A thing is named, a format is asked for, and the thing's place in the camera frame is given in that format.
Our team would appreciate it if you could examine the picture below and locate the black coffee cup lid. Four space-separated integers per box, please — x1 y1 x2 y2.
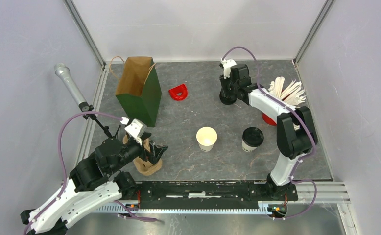
242 127 264 147

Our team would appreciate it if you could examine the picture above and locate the white paper coffee cup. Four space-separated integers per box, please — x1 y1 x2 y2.
242 141 258 152

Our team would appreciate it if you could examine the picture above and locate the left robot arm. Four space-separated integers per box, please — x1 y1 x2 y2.
20 132 168 235

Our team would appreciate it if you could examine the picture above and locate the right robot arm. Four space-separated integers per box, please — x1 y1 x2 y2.
219 60 317 200

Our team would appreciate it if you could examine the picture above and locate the stack of black lids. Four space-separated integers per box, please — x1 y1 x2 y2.
219 92 238 105

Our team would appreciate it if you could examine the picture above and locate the brown cardboard cup carrier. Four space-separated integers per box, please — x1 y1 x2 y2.
122 134 163 176

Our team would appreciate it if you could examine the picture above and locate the red plastic cup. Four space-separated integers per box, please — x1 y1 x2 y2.
262 113 277 126

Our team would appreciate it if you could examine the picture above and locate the green paper bag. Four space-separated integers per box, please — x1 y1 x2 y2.
109 56 162 127

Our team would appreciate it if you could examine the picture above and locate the silver microphone on stand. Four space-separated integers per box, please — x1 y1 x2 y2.
54 63 119 138

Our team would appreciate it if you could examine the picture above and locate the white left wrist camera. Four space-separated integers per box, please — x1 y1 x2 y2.
120 117 147 145

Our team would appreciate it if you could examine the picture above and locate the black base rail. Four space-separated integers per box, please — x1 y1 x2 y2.
134 180 280 210

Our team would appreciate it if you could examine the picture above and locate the red plastic ring tool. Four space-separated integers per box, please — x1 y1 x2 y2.
168 84 188 101

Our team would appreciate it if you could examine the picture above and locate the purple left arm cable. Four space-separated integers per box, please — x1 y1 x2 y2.
22 111 126 235

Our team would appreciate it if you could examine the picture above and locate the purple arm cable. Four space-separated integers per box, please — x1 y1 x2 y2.
22 111 126 235
221 46 318 219

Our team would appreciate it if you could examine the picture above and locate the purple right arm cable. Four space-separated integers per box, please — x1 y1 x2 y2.
221 46 318 219

